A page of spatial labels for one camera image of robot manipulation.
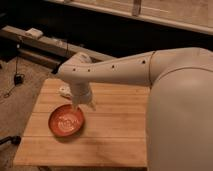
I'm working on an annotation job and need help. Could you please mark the red ceramic bowl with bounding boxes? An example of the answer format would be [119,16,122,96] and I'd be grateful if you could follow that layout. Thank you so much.
[48,104,84,137]

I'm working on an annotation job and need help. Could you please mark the black cable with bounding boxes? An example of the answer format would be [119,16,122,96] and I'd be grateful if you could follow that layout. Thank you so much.
[3,41,20,99]

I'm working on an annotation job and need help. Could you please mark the black power adapter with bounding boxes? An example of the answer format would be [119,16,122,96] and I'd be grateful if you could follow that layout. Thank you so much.
[14,75,23,85]

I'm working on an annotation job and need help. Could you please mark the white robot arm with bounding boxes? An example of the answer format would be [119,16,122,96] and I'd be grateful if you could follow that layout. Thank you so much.
[56,47,213,171]

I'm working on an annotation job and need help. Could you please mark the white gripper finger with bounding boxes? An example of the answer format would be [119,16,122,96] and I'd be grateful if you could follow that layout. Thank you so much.
[73,103,79,110]
[87,102,96,111]

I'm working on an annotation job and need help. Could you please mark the wooden table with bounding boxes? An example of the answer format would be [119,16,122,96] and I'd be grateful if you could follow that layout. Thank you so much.
[14,79,149,167]

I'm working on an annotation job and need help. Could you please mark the white box on beam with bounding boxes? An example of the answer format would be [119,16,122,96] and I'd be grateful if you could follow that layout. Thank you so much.
[25,28,43,38]

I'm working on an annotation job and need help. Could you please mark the long metal beam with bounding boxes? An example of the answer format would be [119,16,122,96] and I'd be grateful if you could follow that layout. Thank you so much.
[0,25,113,61]

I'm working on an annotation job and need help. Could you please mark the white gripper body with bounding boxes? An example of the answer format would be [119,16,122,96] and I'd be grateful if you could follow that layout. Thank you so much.
[70,83,92,104]

